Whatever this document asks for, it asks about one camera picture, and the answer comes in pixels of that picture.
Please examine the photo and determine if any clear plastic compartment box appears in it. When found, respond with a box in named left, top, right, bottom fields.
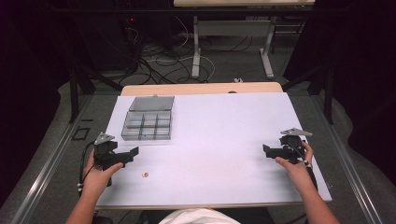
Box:
left=120, top=95, right=176, bottom=142

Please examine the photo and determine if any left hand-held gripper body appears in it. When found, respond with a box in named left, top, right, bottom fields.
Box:
left=92, top=132, right=132, bottom=172

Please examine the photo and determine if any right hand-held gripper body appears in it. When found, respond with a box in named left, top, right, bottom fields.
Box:
left=269, top=127, right=313, bottom=165

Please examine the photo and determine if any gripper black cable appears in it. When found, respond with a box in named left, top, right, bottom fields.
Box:
left=288, top=136, right=319, bottom=191
left=78, top=141, right=96, bottom=195

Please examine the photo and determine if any white metal desk frame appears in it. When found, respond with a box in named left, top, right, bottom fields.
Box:
left=173, top=0, right=316, bottom=79

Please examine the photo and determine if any person's white shirt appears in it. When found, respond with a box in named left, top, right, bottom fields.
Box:
left=158, top=208, right=241, bottom=224

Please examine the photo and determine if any person's left hand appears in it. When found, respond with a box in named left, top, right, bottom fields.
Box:
left=81, top=148, right=124, bottom=198

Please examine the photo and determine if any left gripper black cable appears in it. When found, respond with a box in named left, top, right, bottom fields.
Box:
left=78, top=141, right=96, bottom=195

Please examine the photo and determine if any black metal stand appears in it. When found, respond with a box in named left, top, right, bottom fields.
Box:
left=68, top=62, right=123, bottom=124
left=282, top=60, right=334, bottom=125

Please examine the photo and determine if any tangle of floor cables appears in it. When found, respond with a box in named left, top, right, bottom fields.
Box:
left=122, top=15, right=253, bottom=86

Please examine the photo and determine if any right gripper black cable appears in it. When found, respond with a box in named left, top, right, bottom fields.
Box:
left=288, top=136, right=319, bottom=191

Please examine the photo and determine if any person's right hand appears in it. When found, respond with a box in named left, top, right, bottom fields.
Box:
left=275, top=140, right=315, bottom=188

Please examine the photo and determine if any white table mat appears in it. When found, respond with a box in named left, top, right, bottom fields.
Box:
left=95, top=91, right=332, bottom=207

